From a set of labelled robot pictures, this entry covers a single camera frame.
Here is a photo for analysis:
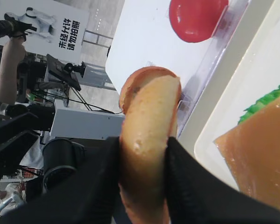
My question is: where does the upright red tomato slice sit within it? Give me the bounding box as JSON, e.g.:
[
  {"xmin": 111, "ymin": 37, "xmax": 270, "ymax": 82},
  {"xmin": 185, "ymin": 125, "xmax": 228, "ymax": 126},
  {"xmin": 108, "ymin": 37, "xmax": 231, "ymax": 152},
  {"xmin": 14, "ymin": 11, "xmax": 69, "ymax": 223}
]
[{"xmin": 169, "ymin": 0, "xmax": 229, "ymax": 43}]

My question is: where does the black cylindrical robot joint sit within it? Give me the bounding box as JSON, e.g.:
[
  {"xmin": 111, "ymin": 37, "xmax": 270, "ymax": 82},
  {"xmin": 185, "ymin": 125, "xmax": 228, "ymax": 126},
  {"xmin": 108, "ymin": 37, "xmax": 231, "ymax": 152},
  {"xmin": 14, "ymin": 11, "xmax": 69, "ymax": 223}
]
[{"xmin": 42, "ymin": 138, "xmax": 85, "ymax": 191}]

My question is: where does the white rectangular tray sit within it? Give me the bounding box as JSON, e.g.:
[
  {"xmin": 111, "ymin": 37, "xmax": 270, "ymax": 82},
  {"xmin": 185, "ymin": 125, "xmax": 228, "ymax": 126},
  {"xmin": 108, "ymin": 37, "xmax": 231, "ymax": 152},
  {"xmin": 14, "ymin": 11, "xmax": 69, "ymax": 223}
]
[{"xmin": 194, "ymin": 0, "xmax": 280, "ymax": 189}]

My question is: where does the bun slice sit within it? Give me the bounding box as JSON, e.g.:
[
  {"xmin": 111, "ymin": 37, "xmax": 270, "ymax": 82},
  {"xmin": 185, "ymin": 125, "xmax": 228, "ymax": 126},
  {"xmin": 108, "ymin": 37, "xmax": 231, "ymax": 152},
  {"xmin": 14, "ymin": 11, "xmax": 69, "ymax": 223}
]
[{"xmin": 119, "ymin": 66, "xmax": 181, "ymax": 224}]

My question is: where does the clear holder under top bun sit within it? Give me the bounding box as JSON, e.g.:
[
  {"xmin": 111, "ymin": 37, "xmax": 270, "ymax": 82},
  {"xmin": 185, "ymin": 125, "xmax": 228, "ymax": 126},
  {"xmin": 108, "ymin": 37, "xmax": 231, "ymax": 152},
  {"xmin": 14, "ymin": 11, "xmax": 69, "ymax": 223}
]
[{"xmin": 177, "ymin": 98, "xmax": 193, "ymax": 128}]

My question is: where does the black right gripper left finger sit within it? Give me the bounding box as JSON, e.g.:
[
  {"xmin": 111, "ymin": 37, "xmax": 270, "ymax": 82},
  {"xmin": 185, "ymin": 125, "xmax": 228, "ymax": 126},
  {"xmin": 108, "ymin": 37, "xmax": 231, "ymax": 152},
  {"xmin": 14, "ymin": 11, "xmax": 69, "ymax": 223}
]
[{"xmin": 0, "ymin": 137, "xmax": 125, "ymax": 224}]

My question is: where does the black monitor on stand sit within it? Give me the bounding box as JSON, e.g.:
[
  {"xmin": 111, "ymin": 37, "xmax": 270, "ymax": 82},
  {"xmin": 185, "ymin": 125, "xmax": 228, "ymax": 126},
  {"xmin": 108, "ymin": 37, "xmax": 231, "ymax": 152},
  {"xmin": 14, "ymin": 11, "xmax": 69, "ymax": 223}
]
[{"xmin": 46, "ymin": 54, "xmax": 86, "ymax": 91}]

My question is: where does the person forearm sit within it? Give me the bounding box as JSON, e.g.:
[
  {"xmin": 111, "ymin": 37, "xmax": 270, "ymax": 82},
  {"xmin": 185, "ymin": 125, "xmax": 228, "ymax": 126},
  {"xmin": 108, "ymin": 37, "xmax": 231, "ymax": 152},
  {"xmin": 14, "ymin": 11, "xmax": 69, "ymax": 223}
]
[{"xmin": 0, "ymin": 37, "xmax": 26, "ymax": 105}]

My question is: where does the white sign with robot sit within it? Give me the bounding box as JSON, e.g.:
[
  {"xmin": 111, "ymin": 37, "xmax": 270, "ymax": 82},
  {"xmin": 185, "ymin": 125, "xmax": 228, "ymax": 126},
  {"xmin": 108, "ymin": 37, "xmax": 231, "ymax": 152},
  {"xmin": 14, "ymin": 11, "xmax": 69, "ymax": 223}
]
[{"xmin": 0, "ymin": 0, "xmax": 90, "ymax": 63}]

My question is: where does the green lettuce leaf in burger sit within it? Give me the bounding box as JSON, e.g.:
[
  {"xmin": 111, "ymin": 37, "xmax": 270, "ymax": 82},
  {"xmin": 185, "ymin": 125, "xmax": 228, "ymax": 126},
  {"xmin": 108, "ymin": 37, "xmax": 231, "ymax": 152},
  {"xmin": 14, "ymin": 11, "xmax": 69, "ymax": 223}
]
[{"xmin": 238, "ymin": 85, "xmax": 280, "ymax": 124}]

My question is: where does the white cabinet box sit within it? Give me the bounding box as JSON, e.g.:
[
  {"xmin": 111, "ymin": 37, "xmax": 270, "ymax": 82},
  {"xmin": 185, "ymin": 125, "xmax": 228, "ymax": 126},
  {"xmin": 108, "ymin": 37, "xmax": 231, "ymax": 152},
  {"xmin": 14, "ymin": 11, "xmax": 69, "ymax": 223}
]
[{"xmin": 50, "ymin": 108, "xmax": 124, "ymax": 140}]

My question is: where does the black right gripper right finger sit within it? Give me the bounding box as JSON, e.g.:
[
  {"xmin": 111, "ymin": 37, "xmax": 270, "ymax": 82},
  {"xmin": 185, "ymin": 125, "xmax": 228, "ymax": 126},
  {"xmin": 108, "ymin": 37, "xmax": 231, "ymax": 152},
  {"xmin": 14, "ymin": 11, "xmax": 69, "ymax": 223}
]
[{"xmin": 164, "ymin": 137, "xmax": 280, "ymax": 224}]

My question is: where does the orange cheese slice on burger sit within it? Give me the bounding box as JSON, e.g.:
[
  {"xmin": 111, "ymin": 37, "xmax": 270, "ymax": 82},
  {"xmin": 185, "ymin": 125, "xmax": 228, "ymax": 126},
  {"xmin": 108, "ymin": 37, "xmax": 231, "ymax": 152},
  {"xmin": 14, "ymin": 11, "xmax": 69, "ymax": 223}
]
[{"xmin": 215, "ymin": 97, "xmax": 280, "ymax": 210}]

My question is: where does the clear acrylic rail left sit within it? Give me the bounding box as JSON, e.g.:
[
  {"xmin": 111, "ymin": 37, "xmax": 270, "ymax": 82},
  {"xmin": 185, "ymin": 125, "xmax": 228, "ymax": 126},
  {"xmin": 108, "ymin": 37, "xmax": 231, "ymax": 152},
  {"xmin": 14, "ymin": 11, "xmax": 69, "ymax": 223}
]
[{"xmin": 177, "ymin": 0, "xmax": 250, "ymax": 137}]

